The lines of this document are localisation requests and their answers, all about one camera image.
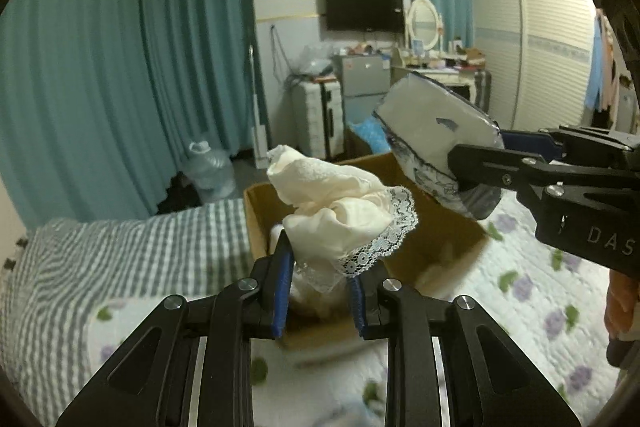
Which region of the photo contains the white cloth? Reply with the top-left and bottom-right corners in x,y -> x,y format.
270,227 -> 352,320

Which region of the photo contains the white floral quilt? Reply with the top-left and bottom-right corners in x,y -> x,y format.
87,192 -> 626,427

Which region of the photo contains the white wardrobe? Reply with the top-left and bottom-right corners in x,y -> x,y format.
467,0 -> 602,131

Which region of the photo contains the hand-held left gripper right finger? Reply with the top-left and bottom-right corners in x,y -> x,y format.
345,258 -> 576,427

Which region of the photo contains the clear plastic bag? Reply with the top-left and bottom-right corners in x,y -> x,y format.
292,43 -> 335,78

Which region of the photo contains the clear water jug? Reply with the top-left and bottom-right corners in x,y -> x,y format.
186,139 -> 236,204

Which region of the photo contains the grey mini fridge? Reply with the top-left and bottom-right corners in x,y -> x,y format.
332,54 -> 392,128

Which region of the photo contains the brown cardboard box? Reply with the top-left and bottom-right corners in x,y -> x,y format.
243,152 -> 491,351

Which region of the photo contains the blue plastic bag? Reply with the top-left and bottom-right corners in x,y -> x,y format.
350,117 -> 396,154

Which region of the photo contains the white suitcase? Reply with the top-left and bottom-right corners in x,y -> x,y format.
285,77 -> 347,161

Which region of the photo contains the black wall television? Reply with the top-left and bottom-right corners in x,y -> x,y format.
325,0 -> 405,34

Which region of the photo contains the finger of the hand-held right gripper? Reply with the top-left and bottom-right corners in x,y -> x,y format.
499,124 -> 638,168
446,143 -> 640,208

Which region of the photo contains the grey checkered blanket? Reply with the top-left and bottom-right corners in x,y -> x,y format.
0,199 -> 252,414

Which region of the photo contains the white grey garment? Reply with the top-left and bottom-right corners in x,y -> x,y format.
372,72 -> 503,221

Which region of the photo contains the blue hanging garment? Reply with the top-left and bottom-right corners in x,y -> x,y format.
586,13 -> 607,112

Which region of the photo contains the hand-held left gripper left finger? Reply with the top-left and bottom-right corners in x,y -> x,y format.
55,229 -> 297,427

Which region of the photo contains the white dressing table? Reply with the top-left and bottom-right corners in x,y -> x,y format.
390,51 -> 490,108

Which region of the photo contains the grey wall cable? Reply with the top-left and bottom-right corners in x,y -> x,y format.
270,24 -> 292,74

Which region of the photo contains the person's right hand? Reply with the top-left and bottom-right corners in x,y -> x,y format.
606,271 -> 640,365

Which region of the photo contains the grey suitcase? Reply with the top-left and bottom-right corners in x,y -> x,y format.
472,71 -> 494,114

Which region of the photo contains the peach hanging garment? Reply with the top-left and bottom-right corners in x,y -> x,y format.
600,16 -> 622,128

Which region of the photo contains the cream lace-trimmed cloth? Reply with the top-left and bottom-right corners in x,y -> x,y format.
266,145 -> 418,293

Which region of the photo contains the white oval mirror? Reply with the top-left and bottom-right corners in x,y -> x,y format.
404,0 -> 445,54

